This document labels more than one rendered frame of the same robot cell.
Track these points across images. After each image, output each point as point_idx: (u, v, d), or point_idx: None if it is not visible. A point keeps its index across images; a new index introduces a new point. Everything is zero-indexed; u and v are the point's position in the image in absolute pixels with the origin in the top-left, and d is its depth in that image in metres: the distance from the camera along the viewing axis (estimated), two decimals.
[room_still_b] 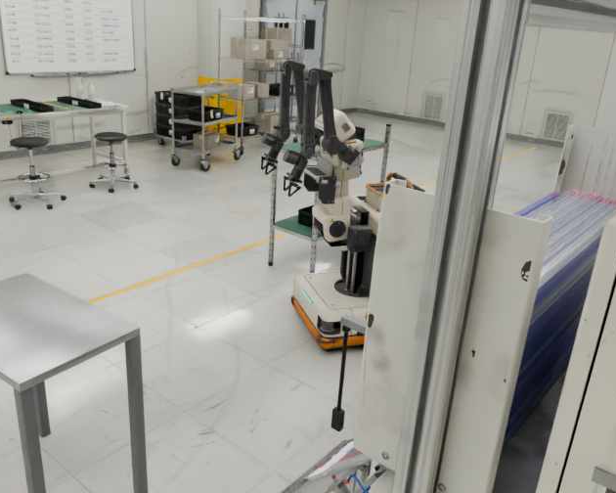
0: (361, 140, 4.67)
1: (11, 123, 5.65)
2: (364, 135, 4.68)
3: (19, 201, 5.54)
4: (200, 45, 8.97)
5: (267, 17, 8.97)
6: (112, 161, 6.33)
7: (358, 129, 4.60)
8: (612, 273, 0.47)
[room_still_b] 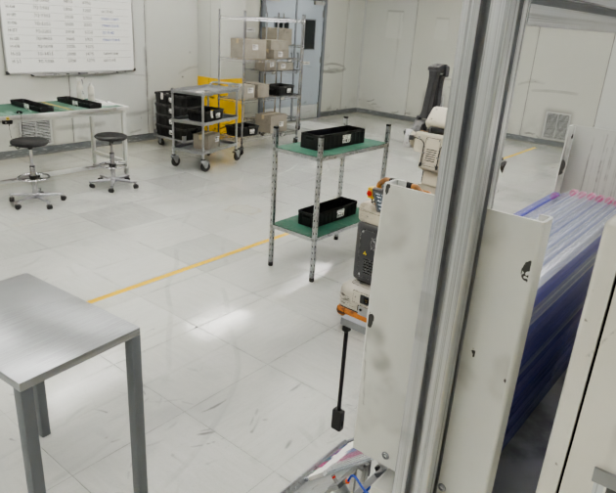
0: (361, 140, 4.67)
1: (11, 123, 5.65)
2: (364, 135, 4.68)
3: (19, 201, 5.54)
4: (200, 45, 8.97)
5: (267, 17, 8.97)
6: (112, 161, 6.33)
7: (358, 129, 4.60)
8: (612, 273, 0.47)
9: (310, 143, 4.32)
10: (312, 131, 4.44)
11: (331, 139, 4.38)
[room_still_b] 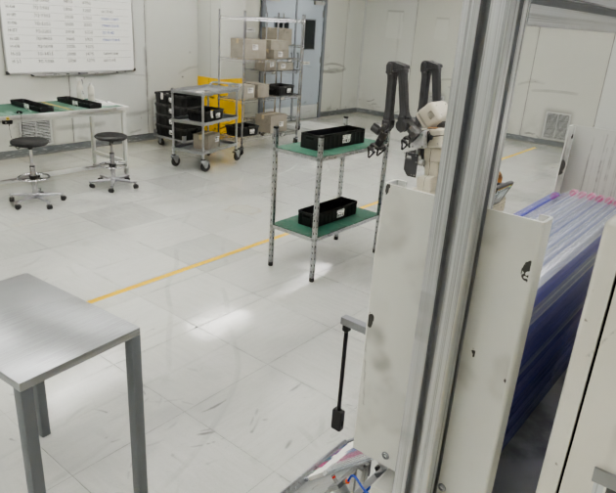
0: (361, 140, 4.67)
1: (11, 123, 5.65)
2: (364, 135, 4.68)
3: (19, 201, 5.54)
4: (200, 45, 8.97)
5: (267, 17, 8.97)
6: (112, 161, 6.33)
7: (358, 129, 4.60)
8: (612, 273, 0.47)
9: (310, 143, 4.32)
10: (312, 131, 4.44)
11: (331, 139, 4.38)
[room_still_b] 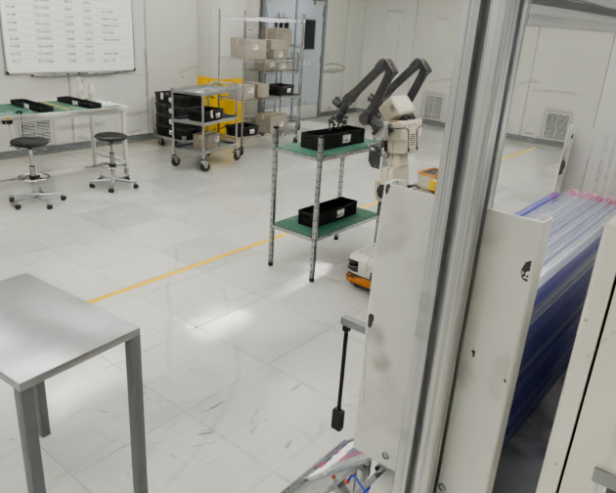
0: (361, 140, 4.67)
1: (11, 123, 5.65)
2: (364, 135, 4.68)
3: (19, 201, 5.54)
4: (200, 45, 8.97)
5: (267, 17, 8.97)
6: (112, 161, 6.33)
7: (358, 129, 4.60)
8: (612, 273, 0.47)
9: (310, 143, 4.32)
10: (312, 131, 4.44)
11: (331, 139, 4.38)
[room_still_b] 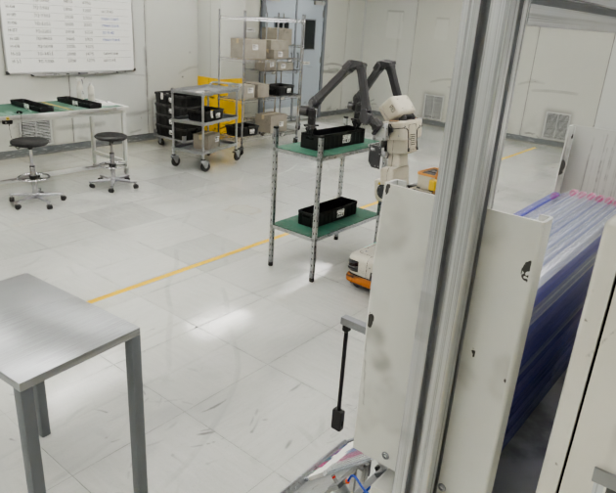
0: (361, 140, 4.67)
1: (11, 123, 5.65)
2: (364, 135, 4.68)
3: (19, 201, 5.54)
4: (200, 45, 8.97)
5: (267, 17, 8.97)
6: (112, 161, 6.33)
7: (358, 129, 4.60)
8: (612, 273, 0.47)
9: (310, 143, 4.32)
10: None
11: (331, 139, 4.38)
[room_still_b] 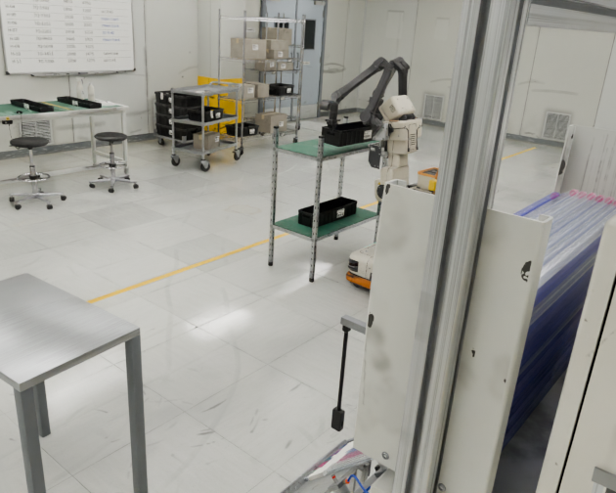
0: None
1: (11, 123, 5.65)
2: None
3: (19, 201, 5.54)
4: (200, 45, 8.97)
5: (267, 17, 8.97)
6: (112, 161, 6.33)
7: None
8: (612, 273, 0.47)
9: (330, 138, 4.18)
10: None
11: (353, 135, 4.24)
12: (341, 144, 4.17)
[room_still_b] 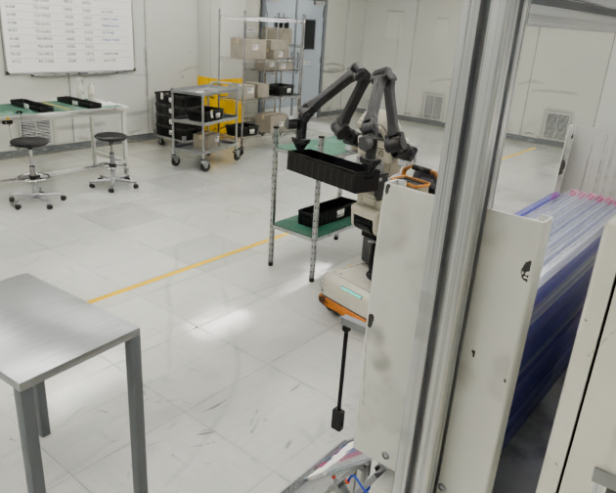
0: None
1: (11, 123, 5.65)
2: (310, 157, 3.53)
3: (19, 201, 5.54)
4: (200, 45, 8.97)
5: (267, 17, 8.97)
6: (112, 161, 6.33)
7: (321, 152, 3.45)
8: (612, 273, 0.47)
9: (369, 184, 3.09)
10: (341, 168, 3.10)
11: (359, 171, 3.24)
12: None
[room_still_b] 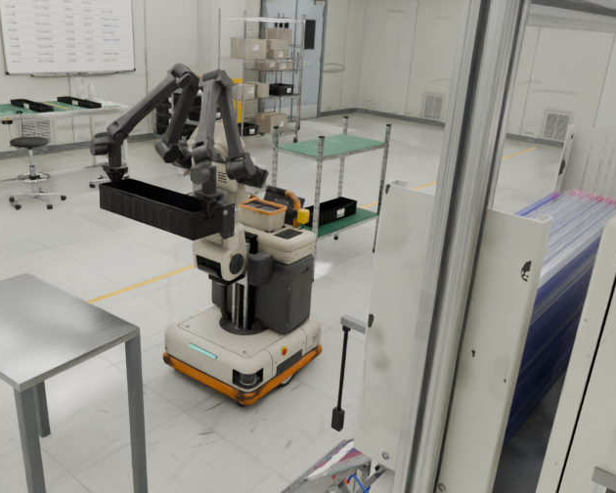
0: None
1: (11, 123, 5.65)
2: (131, 190, 2.70)
3: (19, 201, 5.54)
4: (200, 45, 8.97)
5: (267, 17, 8.97)
6: None
7: (144, 182, 2.64)
8: (612, 273, 0.47)
9: (210, 225, 2.35)
10: (172, 207, 2.33)
11: (196, 206, 2.49)
12: None
